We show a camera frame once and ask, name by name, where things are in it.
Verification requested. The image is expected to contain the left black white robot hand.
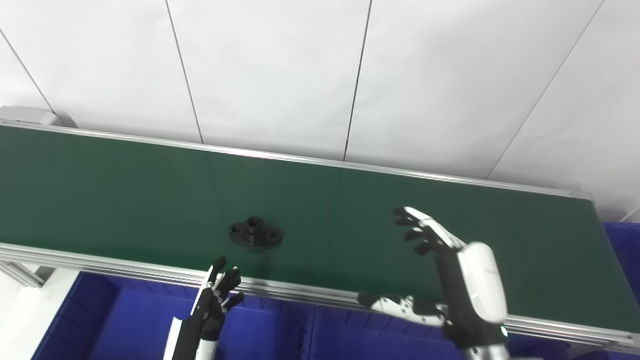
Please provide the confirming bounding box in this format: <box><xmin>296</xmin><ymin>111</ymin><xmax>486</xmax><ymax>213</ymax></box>
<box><xmin>162</xmin><ymin>256</ymin><xmax>246</xmax><ymax>360</ymax></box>

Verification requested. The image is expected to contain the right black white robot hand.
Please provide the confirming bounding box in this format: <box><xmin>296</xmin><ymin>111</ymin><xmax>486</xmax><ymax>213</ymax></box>
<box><xmin>357</xmin><ymin>206</ymin><xmax>511</xmax><ymax>349</ymax></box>

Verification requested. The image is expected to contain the black flanged machine part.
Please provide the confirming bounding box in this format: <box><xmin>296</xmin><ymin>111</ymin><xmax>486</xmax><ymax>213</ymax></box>
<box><xmin>228</xmin><ymin>216</ymin><xmax>285</xmax><ymax>252</ymax></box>

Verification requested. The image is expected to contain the blue plastic bin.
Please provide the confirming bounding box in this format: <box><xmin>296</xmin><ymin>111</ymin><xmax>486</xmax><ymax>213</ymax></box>
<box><xmin>302</xmin><ymin>304</ymin><xmax>556</xmax><ymax>360</ymax></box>
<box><xmin>30</xmin><ymin>271</ymin><xmax>317</xmax><ymax>360</ymax></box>
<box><xmin>575</xmin><ymin>221</ymin><xmax>640</xmax><ymax>360</ymax></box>

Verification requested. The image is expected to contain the green conveyor belt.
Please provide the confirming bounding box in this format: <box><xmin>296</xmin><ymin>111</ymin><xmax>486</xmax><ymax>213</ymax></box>
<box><xmin>0</xmin><ymin>120</ymin><xmax>640</xmax><ymax>352</ymax></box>
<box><xmin>0</xmin><ymin>125</ymin><xmax>640</xmax><ymax>332</ymax></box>

